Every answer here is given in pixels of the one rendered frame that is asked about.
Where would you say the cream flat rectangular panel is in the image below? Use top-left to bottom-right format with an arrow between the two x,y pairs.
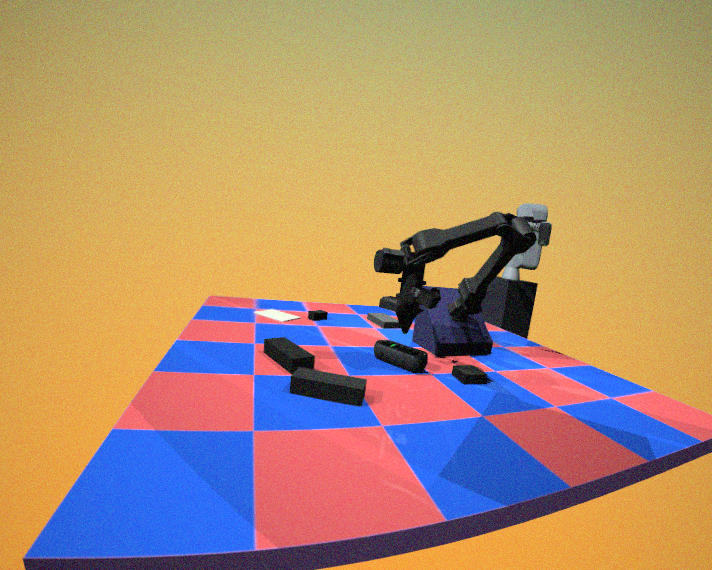
253,309 -> 300,323

